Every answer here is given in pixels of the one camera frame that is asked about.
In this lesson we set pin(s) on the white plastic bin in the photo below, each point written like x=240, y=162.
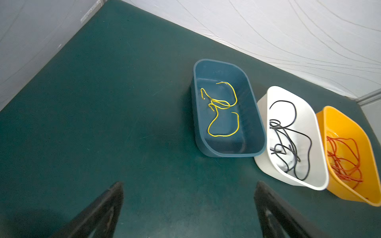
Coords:
x=294, y=151

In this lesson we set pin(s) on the yellow plastic bin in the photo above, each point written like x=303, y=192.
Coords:
x=353, y=172

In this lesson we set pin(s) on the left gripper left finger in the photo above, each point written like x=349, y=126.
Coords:
x=99, y=219

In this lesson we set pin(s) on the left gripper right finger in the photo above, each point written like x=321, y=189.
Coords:
x=278, y=219

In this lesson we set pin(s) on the blue plastic bin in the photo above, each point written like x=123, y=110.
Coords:
x=227, y=120

